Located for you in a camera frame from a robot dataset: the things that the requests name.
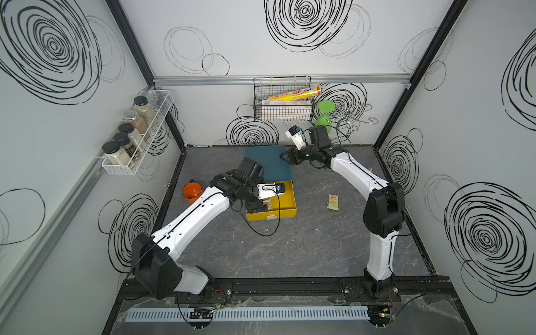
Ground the yellow drawer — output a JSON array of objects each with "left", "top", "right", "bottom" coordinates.
[{"left": 247, "top": 181, "right": 297, "bottom": 221}]

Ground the green cookie packet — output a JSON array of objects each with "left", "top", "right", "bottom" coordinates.
[{"left": 327, "top": 194, "right": 339, "bottom": 211}]

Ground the teal drawer cabinet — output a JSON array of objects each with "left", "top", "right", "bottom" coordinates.
[{"left": 245, "top": 145, "right": 293, "bottom": 183}]

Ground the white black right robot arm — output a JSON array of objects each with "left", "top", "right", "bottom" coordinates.
[{"left": 280, "top": 125, "right": 406, "bottom": 301}]

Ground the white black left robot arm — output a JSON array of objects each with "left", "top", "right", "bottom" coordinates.
[{"left": 130, "top": 158, "right": 279, "bottom": 300}]

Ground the orange cup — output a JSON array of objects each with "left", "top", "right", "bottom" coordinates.
[{"left": 181, "top": 180, "right": 203, "bottom": 205}]

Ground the white box in basket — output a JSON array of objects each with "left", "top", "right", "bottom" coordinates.
[{"left": 256, "top": 100, "right": 313, "bottom": 121}]

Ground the yellow snack tube package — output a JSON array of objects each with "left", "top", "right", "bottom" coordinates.
[{"left": 266, "top": 86, "right": 321, "bottom": 101}]

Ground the spice jar black lid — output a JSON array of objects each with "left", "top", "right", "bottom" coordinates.
[
  {"left": 133, "top": 96, "right": 156, "bottom": 128},
  {"left": 118, "top": 123, "right": 147, "bottom": 152},
  {"left": 113, "top": 132, "right": 140, "bottom": 161},
  {"left": 102, "top": 141, "right": 131, "bottom": 166}
]

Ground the clear acrylic spice shelf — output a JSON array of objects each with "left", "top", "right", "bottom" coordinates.
[{"left": 101, "top": 89, "right": 174, "bottom": 182}]

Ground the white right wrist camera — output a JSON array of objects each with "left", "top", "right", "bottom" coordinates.
[{"left": 286, "top": 125, "right": 307, "bottom": 149}]

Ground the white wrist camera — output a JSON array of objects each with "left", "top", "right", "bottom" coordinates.
[
  {"left": 286, "top": 125, "right": 307, "bottom": 149},
  {"left": 257, "top": 183, "right": 286, "bottom": 200}
]

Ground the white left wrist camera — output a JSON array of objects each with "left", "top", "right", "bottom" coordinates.
[{"left": 257, "top": 183, "right": 286, "bottom": 200}]

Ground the black wire wall basket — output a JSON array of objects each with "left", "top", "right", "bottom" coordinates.
[{"left": 253, "top": 76, "right": 313, "bottom": 122}]

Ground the grey slotted cable duct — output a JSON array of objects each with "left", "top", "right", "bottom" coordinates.
[{"left": 124, "top": 306, "right": 370, "bottom": 322}]

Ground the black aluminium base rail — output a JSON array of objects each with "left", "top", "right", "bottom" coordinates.
[{"left": 121, "top": 276, "right": 455, "bottom": 299}]

